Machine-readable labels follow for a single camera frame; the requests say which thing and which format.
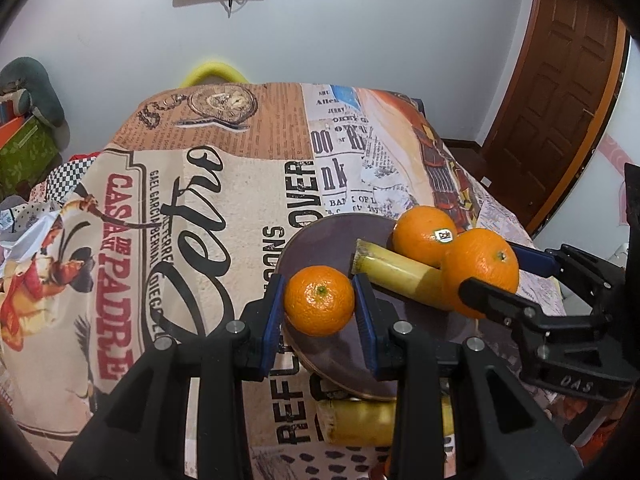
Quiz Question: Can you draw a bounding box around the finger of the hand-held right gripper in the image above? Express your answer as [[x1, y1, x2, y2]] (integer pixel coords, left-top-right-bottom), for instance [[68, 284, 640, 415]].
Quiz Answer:
[[457, 278, 556, 356], [509, 241, 628, 311]]

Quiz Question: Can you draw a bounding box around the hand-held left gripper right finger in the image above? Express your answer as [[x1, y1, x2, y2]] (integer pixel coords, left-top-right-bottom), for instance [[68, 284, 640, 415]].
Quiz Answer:
[[352, 274, 587, 480]]

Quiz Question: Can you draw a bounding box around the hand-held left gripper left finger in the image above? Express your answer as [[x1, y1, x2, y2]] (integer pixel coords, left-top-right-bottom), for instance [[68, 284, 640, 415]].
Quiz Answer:
[[56, 279, 287, 480]]

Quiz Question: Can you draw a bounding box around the large orange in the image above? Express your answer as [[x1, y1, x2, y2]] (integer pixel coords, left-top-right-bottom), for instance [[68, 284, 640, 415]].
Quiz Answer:
[[440, 228, 520, 320]]

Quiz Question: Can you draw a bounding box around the small orange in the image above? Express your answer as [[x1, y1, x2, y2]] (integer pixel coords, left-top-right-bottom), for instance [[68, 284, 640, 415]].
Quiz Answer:
[[283, 265, 356, 337]]

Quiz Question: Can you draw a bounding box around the round dark plate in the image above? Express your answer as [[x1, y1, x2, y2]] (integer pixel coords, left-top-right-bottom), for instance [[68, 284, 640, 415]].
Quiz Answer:
[[276, 213, 481, 402]]

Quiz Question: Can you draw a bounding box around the cut banana piece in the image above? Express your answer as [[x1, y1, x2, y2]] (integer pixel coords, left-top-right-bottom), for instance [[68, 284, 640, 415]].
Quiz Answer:
[[349, 239, 453, 311], [315, 396, 456, 447]]

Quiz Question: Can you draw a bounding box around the orange with sticker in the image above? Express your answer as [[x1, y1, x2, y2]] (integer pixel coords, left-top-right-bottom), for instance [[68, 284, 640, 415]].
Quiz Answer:
[[392, 206, 459, 268]]

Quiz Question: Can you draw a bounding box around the printed tablecloth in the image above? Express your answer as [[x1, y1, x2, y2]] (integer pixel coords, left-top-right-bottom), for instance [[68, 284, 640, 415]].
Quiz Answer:
[[0, 82, 576, 480]]

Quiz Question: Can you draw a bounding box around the brown wooden door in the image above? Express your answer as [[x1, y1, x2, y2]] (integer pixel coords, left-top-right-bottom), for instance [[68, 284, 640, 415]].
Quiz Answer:
[[481, 0, 630, 235]]

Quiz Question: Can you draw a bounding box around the checkered cloth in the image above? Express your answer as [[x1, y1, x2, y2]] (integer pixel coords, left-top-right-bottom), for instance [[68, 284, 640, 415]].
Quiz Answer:
[[30, 152, 103, 206]]

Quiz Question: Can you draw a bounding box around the yellow chair back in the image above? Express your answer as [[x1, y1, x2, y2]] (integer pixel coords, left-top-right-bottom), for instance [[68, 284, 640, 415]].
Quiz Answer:
[[180, 58, 251, 87]]

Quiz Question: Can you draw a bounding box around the white crumpled cloth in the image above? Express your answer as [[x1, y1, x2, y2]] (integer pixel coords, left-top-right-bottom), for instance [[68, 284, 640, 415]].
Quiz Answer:
[[0, 195, 63, 291]]

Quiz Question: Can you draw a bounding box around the green patterned box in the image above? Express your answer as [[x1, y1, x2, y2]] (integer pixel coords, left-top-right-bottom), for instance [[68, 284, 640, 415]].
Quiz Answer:
[[0, 115, 58, 201]]

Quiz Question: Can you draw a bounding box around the grey plush toy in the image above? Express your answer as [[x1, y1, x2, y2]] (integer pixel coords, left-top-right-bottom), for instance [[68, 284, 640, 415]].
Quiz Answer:
[[0, 57, 67, 128]]

